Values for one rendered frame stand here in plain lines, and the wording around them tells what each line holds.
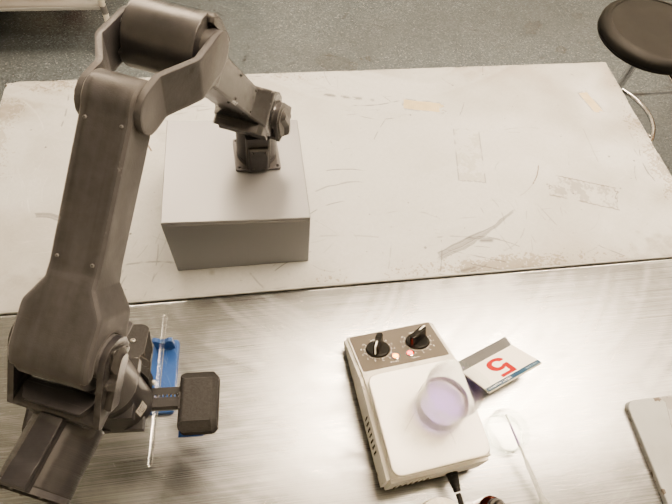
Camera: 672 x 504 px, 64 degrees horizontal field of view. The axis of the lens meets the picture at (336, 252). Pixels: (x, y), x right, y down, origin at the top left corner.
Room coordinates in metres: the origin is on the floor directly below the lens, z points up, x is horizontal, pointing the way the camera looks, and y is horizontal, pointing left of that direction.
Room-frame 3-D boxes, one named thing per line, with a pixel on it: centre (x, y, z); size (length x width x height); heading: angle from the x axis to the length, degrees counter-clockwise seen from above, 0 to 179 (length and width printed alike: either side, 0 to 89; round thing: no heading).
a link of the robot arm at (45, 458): (0.09, 0.20, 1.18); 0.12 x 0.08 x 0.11; 171
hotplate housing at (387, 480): (0.21, -0.12, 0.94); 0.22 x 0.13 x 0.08; 20
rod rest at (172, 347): (0.21, 0.21, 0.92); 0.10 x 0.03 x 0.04; 11
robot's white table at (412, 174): (0.63, 0.01, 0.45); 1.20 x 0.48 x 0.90; 104
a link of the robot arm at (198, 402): (0.13, 0.19, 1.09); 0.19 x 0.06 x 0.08; 101
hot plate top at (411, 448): (0.18, -0.13, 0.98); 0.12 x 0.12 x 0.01; 20
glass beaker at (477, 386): (0.19, -0.15, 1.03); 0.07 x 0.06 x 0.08; 104
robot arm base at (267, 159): (0.52, 0.13, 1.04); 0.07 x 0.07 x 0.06; 17
